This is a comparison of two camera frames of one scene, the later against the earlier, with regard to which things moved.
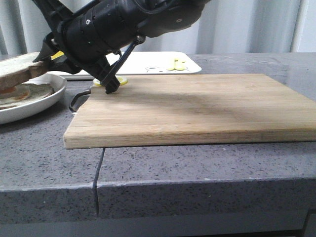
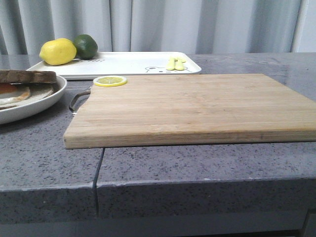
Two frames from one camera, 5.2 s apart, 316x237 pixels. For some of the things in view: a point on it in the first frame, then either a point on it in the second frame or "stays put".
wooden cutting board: x=156 y=110 stays put
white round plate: x=12 y=113 stays put
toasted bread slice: x=15 y=69 to x=23 y=76
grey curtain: x=225 y=26 stays put
